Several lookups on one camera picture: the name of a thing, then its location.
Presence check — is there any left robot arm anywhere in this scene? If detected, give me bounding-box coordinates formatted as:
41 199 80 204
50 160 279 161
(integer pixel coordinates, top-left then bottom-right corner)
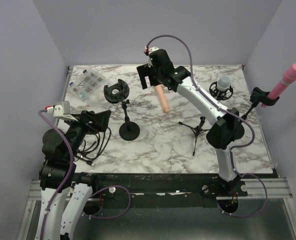
35 105 112 240

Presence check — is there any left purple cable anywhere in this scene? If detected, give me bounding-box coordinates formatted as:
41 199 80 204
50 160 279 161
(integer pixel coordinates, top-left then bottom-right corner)
38 108 133 238

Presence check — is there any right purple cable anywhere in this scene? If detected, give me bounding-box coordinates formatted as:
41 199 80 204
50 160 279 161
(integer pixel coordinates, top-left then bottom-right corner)
144 34 269 218

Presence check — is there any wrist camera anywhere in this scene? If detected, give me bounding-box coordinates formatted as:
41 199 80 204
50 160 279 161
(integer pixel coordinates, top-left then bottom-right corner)
143 46 159 56
44 101 77 122

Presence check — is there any beige microphone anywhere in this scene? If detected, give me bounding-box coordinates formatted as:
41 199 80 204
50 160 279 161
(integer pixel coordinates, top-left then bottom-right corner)
155 85 170 114

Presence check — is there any black usb cables bundle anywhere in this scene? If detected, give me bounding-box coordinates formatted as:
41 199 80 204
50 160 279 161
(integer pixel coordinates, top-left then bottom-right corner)
72 124 112 168

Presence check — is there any black clip round base stand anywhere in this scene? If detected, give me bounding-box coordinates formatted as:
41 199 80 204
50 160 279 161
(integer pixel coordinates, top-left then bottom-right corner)
241 87 280 120

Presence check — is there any pink microphone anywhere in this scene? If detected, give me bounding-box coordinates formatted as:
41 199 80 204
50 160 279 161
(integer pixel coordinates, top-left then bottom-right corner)
267 63 296 101

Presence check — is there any clear plastic parts box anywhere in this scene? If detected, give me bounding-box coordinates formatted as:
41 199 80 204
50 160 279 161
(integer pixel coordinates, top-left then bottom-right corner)
68 69 107 101

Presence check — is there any black tripod shock mount stand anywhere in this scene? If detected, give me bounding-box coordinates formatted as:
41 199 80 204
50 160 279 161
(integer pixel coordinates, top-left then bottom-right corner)
177 77 235 160

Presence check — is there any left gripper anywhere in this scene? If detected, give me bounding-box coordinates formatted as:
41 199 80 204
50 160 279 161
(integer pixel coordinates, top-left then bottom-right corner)
63 109 112 160

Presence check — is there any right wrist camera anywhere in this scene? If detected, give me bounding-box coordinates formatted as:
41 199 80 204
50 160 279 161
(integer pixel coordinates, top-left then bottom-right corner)
143 46 159 56

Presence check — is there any purple cable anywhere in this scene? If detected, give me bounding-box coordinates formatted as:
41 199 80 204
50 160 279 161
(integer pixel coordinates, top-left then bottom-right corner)
144 34 269 218
38 108 133 238

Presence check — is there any silver white microphone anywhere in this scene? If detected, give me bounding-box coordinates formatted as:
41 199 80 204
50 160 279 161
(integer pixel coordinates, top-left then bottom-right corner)
216 75 231 92

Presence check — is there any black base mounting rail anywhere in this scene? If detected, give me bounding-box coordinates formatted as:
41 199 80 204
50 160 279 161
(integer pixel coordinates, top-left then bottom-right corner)
72 172 248 212

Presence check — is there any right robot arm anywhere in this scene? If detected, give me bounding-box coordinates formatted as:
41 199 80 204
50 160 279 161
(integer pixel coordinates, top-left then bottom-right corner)
137 47 244 196

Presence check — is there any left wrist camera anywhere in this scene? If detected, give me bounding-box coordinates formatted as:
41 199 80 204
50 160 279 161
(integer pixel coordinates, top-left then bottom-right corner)
44 101 77 122

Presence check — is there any black shock mount desk stand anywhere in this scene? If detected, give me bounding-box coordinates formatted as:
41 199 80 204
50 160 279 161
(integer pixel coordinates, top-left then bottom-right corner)
103 78 141 142

